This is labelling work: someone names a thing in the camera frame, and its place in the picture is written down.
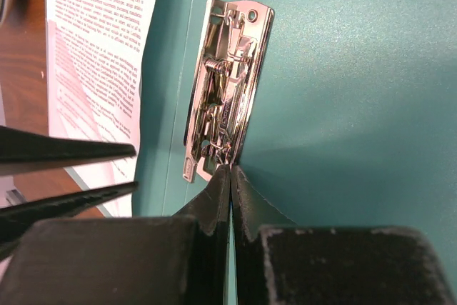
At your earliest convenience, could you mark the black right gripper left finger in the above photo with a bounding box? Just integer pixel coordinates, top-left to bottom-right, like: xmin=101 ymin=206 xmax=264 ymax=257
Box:
xmin=1 ymin=166 xmax=231 ymax=304

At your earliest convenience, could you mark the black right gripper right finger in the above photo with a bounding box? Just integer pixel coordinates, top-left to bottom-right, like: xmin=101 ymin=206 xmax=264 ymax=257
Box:
xmin=231 ymin=166 xmax=455 ymax=304

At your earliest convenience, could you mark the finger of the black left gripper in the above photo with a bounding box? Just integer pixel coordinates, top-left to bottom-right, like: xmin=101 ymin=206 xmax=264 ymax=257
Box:
xmin=1 ymin=181 xmax=139 ymax=260
xmin=1 ymin=126 xmax=136 ymax=176

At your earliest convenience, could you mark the printed white paper sheet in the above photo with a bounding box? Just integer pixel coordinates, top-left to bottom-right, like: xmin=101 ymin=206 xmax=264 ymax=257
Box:
xmin=44 ymin=0 xmax=161 ymax=218

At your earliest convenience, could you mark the green file folder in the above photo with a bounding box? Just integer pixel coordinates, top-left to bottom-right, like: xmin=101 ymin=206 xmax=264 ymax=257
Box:
xmin=132 ymin=0 xmax=456 ymax=284

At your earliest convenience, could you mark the metal folder clip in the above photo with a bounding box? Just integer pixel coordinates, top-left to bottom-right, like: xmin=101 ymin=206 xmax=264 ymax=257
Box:
xmin=183 ymin=0 xmax=274 ymax=183

